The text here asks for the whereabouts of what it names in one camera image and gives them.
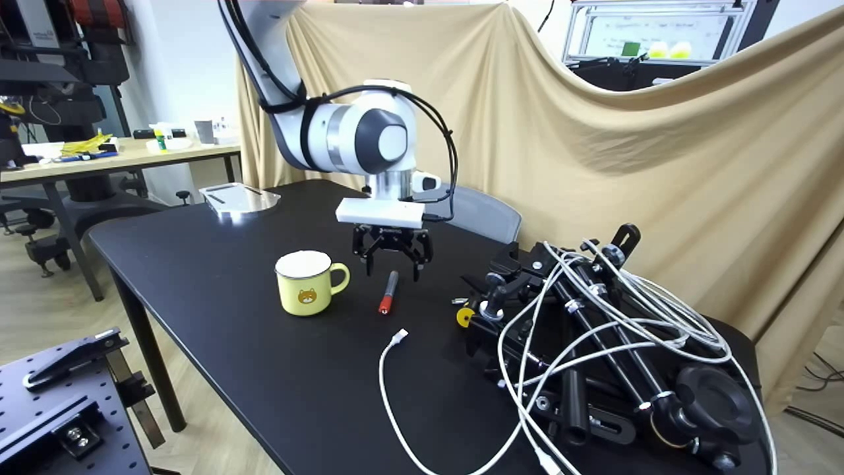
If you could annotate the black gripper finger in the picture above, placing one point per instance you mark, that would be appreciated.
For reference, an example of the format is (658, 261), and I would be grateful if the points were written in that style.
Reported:
(367, 261)
(418, 265)

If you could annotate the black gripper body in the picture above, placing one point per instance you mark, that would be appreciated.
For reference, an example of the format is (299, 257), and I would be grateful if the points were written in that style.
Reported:
(367, 237)

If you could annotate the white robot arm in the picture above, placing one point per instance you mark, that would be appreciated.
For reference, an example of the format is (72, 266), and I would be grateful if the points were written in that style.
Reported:
(365, 130)

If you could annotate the yellow enamel mug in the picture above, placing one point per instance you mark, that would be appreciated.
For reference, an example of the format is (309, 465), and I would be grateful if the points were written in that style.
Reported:
(309, 281)

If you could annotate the wooden side desk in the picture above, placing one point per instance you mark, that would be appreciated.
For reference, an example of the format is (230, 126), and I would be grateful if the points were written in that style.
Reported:
(131, 153)

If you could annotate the beige backdrop curtain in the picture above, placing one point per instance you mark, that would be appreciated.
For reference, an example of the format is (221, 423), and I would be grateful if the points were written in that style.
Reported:
(733, 172)

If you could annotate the black perforated breadboard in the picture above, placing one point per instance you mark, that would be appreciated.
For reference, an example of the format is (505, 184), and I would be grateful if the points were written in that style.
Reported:
(62, 411)

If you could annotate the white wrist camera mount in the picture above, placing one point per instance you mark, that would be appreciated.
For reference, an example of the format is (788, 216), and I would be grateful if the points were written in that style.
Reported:
(381, 211)

